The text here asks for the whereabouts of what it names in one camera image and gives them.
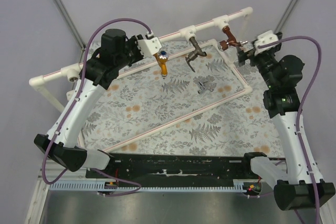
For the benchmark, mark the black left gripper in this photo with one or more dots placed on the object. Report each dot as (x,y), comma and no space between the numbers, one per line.
(133,43)

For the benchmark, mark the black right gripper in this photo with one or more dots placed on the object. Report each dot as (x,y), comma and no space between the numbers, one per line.
(242,57)

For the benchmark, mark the brown faucet chrome knob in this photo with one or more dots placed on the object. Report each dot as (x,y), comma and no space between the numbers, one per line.
(231,41)

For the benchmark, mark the white PVC pipe frame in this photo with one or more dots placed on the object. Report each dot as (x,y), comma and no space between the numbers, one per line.
(58,87)

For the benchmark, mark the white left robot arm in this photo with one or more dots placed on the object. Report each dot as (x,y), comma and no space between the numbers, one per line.
(60,142)

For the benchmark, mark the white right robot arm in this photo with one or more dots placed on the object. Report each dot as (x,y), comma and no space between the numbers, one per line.
(302,186)

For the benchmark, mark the orange faucet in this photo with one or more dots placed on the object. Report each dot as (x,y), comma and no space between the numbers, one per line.
(161,58)

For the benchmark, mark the dark grey lever faucet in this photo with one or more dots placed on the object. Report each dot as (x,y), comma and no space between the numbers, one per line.
(195,53)

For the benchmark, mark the small chrome faucet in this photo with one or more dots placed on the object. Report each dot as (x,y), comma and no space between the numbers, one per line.
(203,86)

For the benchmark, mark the floral patterned mat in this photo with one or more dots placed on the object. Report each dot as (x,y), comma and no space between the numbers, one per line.
(143,113)

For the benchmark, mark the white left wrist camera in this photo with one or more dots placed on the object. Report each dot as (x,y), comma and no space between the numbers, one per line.
(148,44)

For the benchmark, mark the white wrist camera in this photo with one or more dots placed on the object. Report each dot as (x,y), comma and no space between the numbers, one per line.
(264,39)
(148,44)

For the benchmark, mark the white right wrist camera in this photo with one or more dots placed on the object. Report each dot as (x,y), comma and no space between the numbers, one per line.
(264,39)

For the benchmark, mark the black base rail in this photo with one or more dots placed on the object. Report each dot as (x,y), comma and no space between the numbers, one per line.
(179,170)

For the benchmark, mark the light blue cable duct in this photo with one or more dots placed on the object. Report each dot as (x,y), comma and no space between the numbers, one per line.
(104,187)

